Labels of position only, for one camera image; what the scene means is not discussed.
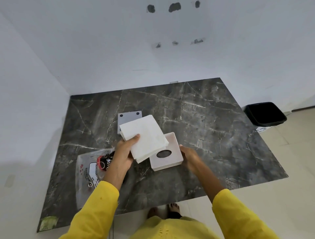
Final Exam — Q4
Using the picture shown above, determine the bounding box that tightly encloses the person's left hand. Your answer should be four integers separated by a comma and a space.
108, 134, 141, 181

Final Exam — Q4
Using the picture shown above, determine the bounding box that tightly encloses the person's right hand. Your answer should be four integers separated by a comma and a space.
179, 144, 205, 176

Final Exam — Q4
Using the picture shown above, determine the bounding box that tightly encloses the stack of white tissues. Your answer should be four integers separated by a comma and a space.
119, 114, 169, 164

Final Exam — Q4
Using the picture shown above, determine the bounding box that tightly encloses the white tissue box cover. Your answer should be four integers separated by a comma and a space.
150, 132, 184, 172

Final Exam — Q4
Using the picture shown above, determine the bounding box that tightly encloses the person's right forearm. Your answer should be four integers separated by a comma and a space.
191, 164, 229, 204

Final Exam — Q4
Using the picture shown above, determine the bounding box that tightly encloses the person's left forearm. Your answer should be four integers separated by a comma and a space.
100, 169, 126, 191

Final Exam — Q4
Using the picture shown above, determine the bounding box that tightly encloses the clear printed plastic bag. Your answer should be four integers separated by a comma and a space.
75, 147, 116, 210

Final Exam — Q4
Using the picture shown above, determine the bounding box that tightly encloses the person's right foot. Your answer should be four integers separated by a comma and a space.
168, 203, 183, 219

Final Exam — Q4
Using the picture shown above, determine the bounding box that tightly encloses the person's foot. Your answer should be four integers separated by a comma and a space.
147, 207, 159, 220
168, 203, 183, 219

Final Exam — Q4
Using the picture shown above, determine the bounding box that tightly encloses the person's left foot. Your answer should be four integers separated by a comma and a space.
147, 207, 159, 220

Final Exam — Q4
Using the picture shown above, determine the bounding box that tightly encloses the yellow garment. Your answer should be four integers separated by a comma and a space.
59, 181, 280, 239

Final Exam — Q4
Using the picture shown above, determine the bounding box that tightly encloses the black waste bin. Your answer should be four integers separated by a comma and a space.
243, 102, 287, 133

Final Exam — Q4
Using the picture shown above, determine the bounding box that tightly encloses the green sticker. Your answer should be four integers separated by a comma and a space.
39, 216, 58, 232

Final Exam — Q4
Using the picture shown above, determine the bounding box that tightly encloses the grey tissue box base plate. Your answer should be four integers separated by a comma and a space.
117, 111, 143, 135

